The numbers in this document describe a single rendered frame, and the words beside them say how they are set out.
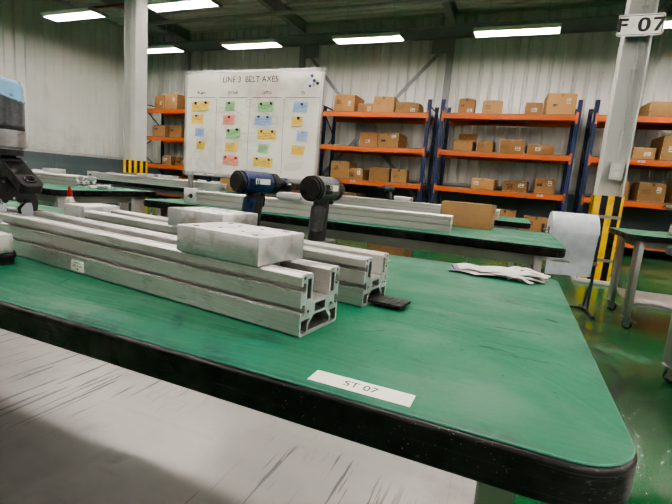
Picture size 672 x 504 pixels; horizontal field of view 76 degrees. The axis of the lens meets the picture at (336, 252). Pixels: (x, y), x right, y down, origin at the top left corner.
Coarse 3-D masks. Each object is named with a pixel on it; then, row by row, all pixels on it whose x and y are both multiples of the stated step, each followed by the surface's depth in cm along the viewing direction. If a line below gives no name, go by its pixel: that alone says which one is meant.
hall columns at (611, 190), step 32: (128, 0) 793; (640, 0) 507; (128, 32) 802; (128, 64) 812; (640, 64) 514; (128, 96) 821; (640, 96) 506; (128, 128) 831; (608, 128) 522; (128, 160) 826; (608, 160) 537; (608, 192) 541; (608, 224) 532; (608, 256) 536
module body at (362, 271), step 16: (128, 224) 103; (144, 224) 99; (160, 224) 96; (304, 240) 88; (304, 256) 78; (320, 256) 76; (336, 256) 75; (352, 256) 73; (368, 256) 80; (384, 256) 79; (352, 272) 73; (368, 272) 75; (384, 272) 80; (352, 288) 74; (368, 288) 75; (384, 288) 81; (352, 304) 74; (368, 304) 76
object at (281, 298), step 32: (0, 224) 93; (32, 224) 87; (64, 224) 83; (96, 224) 88; (32, 256) 88; (64, 256) 82; (96, 256) 77; (128, 256) 73; (160, 256) 70; (192, 256) 65; (160, 288) 69; (192, 288) 66; (224, 288) 62; (256, 288) 60; (288, 288) 58; (320, 288) 63; (256, 320) 60; (288, 320) 57; (320, 320) 63
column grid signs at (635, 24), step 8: (624, 16) 503; (632, 16) 500; (640, 16) 497; (648, 16) 494; (656, 16) 492; (664, 16) 489; (624, 24) 504; (632, 24) 501; (640, 24) 498; (648, 24) 495; (656, 24) 493; (616, 32) 508; (624, 32) 505; (632, 32) 502; (640, 32) 499; (648, 32) 496; (656, 32) 493
